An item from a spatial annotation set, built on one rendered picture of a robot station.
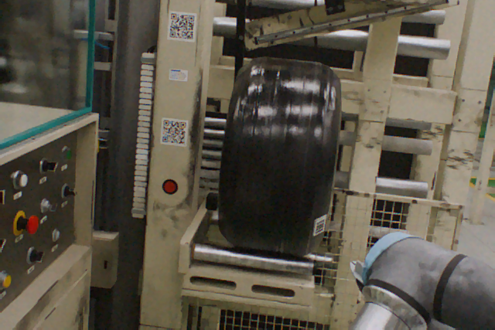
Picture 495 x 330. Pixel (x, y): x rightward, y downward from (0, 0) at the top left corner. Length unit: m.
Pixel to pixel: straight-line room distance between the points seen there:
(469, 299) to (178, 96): 0.96
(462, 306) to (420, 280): 0.07
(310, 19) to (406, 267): 1.14
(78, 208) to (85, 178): 0.09
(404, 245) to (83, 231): 0.94
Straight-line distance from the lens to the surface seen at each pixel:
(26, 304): 1.41
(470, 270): 0.99
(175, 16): 1.62
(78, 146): 1.61
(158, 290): 1.81
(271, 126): 1.44
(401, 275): 1.00
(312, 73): 1.56
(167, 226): 1.73
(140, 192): 1.73
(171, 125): 1.65
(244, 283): 1.64
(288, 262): 1.64
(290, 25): 1.98
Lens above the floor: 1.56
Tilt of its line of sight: 12 degrees down
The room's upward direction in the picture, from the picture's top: 6 degrees clockwise
